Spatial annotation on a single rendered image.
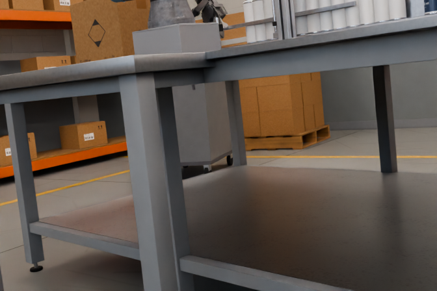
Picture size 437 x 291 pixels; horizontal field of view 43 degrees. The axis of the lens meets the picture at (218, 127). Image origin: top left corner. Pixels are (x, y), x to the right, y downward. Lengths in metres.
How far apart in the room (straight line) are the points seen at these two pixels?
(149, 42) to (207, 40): 0.18
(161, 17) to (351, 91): 5.14
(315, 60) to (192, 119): 2.97
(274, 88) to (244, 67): 4.06
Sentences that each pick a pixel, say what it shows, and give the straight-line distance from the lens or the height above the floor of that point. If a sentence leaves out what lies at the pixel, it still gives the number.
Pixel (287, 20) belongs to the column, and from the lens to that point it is 1.91.
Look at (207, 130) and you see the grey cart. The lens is 4.20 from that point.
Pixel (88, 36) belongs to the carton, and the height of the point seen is 0.98.
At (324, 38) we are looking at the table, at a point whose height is 0.82.
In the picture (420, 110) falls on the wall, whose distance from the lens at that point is 6.47.
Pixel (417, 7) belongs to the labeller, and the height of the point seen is 0.91.
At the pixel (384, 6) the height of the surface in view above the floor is 0.93.
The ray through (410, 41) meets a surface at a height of 0.79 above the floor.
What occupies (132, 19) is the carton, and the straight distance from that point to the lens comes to 2.20.
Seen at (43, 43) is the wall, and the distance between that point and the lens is 6.81.
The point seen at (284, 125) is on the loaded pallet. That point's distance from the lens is 5.48.
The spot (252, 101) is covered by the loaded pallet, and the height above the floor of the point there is 0.50.
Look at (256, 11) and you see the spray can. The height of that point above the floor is 1.00.
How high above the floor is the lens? 0.75
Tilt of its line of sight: 5 degrees down
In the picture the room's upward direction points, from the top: 6 degrees counter-clockwise
